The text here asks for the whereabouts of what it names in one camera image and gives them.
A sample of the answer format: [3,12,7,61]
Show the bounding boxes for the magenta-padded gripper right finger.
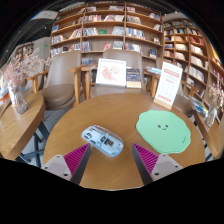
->
[131,143,184,186]

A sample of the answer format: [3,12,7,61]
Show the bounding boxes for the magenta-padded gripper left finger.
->
[41,143,92,186]

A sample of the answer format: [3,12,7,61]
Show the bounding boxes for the transparent computer mouse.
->
[80,124,125,158]

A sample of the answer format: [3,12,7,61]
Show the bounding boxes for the green smiley mouse pad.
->
[135,109,192,155]

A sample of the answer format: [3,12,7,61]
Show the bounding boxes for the round wooden side table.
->
[193,109,224,159]
[0,92,47,161]

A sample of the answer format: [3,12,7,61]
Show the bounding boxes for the brown padded wooden armchair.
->
[81,48,160,99]
[26,49,88,111]
[172,78,201,118]

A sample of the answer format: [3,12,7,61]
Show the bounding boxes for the stack of wrapped books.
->
[188,95,209,118]

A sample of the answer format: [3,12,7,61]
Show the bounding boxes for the white sign stand wooden base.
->
[153,61,184,111]

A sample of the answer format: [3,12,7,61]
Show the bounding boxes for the dark cover book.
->
[126,68,143,89]

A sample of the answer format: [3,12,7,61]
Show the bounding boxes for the stack of blue books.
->
[145,65,163,75]

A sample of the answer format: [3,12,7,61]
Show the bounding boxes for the white framed floral picture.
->
[95,58,127,88]

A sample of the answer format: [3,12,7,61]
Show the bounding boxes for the colourful low display shelf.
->
[0,71,11,108]

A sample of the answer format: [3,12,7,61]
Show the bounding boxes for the small distant bookshelf unit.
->
[14,42,36,61]

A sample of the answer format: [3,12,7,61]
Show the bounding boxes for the wide wooden bookshelf unit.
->
[49,2,164,68]

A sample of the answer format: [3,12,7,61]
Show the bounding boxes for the white hanging ceiling panel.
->
[31,9,59,21]

